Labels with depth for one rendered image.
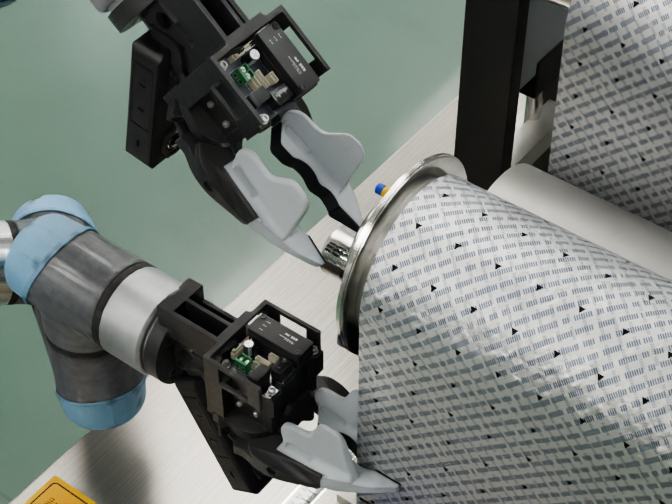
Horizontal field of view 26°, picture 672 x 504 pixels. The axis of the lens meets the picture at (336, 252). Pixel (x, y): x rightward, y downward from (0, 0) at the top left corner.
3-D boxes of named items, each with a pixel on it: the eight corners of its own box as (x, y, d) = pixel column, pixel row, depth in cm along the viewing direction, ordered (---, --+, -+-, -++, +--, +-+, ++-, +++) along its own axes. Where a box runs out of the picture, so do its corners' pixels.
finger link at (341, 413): (406, 441, 100) (299, 380, 103) (404, 492, 104) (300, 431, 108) (431, 412, 101) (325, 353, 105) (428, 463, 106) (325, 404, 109)
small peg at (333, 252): (330, 237, 99) (319, 254, 99) (363, 254, 98) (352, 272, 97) (335, 244, 100) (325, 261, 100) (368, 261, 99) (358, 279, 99)
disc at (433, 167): (483, 191, 105) (423, 121, 91) (488, 194, 104) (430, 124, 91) (381, 370, 104) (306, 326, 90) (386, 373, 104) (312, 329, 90)
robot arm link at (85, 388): (127, 332, 132) (114, 246, 124) (161, 424, 125) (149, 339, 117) (41, 355, 130) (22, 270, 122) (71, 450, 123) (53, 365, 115)
